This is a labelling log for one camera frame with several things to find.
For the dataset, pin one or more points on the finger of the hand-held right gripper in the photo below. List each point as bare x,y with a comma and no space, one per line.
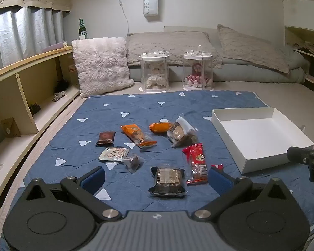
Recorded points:
298,154

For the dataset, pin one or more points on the red snack packet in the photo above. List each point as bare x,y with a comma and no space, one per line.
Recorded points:
196,159

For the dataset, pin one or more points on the white printed snack packet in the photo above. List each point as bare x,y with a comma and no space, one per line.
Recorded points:
113,154

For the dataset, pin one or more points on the plump beige pillow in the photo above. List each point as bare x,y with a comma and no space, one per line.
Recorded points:
251,49

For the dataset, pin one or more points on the orange snack packet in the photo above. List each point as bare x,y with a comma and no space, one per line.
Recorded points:
137,136
159,128

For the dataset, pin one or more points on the red doll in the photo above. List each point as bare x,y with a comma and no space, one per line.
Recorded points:
196,78

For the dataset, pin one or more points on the recessed wooden wall shelf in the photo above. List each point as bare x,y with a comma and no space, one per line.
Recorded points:
303,34

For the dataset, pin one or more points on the green glass bottle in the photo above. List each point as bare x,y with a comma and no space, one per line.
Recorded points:
81,27

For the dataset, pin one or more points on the fluffy white pillow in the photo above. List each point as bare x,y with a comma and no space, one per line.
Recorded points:
102,65

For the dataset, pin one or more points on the pale crumpled cloth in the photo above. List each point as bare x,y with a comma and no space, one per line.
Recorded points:
59,96

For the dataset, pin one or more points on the clear round pastry packet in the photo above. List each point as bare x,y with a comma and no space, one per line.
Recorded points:
180,133

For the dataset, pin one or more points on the dark cake clear packet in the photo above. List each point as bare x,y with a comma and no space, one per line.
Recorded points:
168,180

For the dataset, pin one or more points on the white cardboard box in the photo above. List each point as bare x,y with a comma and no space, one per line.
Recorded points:
256,138

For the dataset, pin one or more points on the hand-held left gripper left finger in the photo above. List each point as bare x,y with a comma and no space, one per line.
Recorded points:
93,181

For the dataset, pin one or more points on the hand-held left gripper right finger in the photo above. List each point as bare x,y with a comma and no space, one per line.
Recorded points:
219,183

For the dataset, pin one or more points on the grey curtain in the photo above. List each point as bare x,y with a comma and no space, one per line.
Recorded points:
23,34

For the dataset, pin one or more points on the long wooden shelf unit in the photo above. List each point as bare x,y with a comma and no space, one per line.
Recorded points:
23,83

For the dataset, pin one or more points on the clear case with white doll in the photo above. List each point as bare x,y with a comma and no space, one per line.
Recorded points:
154,57

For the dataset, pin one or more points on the small red candy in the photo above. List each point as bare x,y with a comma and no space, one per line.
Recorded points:
217,166

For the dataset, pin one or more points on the flat beige pillow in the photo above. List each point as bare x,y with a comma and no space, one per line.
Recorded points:
167,44

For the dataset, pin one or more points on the pile of clothes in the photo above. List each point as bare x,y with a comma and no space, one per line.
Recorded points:
308,45

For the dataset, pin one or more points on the small clear-wrapped dark candy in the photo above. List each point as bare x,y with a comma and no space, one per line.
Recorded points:
133,162

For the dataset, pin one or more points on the folded grey duvet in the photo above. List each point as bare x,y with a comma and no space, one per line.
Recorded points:
251,75

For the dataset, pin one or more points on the blue quilted mat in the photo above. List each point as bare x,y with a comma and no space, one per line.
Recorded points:
146,109

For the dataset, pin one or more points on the brown snack packet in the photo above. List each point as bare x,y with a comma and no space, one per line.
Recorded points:
106,138

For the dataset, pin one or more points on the white tote bag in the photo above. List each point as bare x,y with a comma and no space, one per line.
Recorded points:
150,0

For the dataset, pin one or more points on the brown cardboard box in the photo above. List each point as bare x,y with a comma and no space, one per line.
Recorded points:
10,128

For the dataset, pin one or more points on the clear case with red doll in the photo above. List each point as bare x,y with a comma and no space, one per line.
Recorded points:
198,56

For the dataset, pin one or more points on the white doll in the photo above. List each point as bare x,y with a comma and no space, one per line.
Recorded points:
155,77

